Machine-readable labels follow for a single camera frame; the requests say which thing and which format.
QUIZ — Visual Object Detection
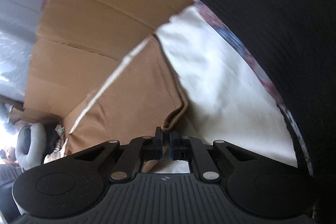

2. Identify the grey neck pillow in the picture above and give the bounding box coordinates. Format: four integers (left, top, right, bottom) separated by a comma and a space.
15, 123, 47, 170

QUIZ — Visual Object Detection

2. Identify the black cloth under neck pillow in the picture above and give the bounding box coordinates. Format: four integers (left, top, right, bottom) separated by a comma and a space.
43, 123, 60, 156

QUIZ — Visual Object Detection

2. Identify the plush doll toy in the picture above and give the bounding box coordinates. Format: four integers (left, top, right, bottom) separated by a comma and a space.
0, 147, 17, 163

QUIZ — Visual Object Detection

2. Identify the flattened brown cardboard box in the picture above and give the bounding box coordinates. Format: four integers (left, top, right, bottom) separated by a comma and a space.
0, 0, 200, 125

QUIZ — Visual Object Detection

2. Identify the dark grey pillow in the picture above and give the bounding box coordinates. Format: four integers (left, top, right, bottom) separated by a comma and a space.
1, 165, 22, 223

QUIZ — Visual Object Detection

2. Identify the brown printed t-shirt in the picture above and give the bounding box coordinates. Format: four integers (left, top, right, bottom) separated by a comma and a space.
63, 35, 189, 156

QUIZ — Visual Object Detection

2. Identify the black folded garment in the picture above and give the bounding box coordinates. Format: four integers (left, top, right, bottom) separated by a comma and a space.
200, 0, 335, 223

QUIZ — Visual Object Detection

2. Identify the cream bear print blanket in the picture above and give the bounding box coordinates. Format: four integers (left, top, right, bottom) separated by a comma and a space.
45, 1, 297, 166

